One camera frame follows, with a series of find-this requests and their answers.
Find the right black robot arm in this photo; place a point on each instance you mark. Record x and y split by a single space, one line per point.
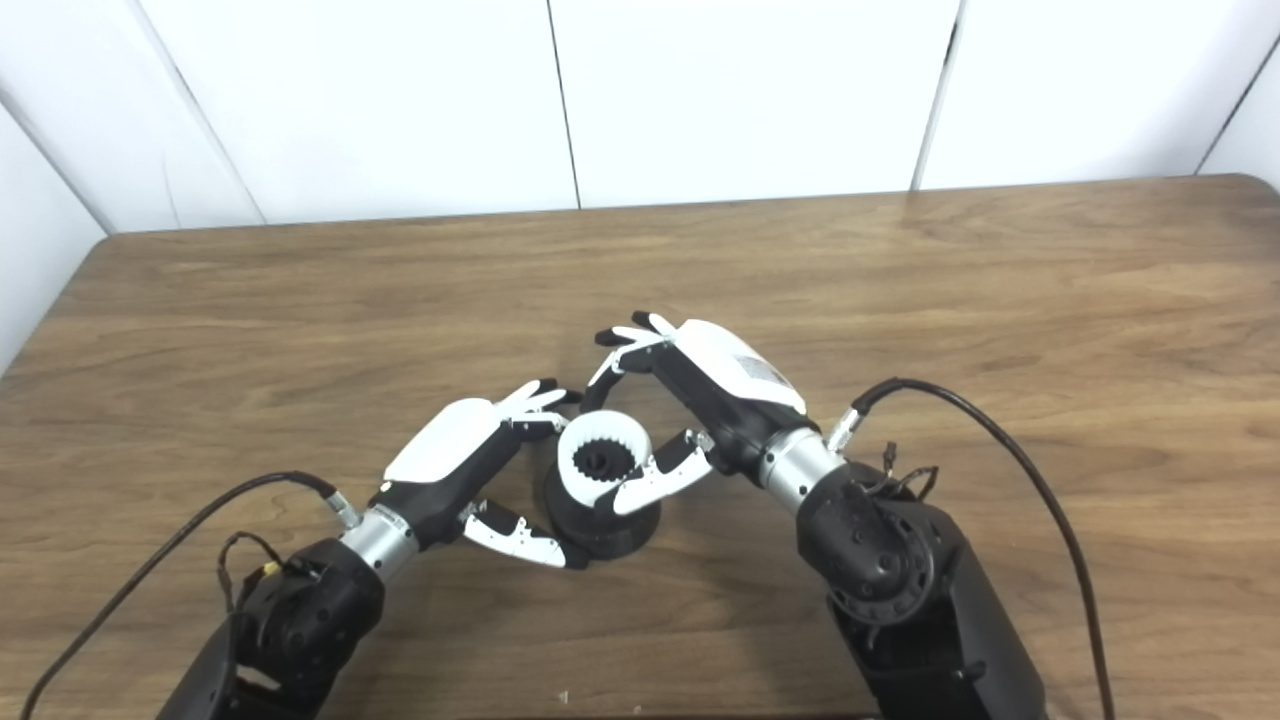
900 590

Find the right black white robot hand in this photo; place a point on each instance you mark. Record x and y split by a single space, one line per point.
730 385

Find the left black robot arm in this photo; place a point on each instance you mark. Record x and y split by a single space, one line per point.
300 620

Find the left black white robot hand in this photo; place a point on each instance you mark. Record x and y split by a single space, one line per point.
450 440

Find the round black stepped part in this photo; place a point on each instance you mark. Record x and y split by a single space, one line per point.
610 535

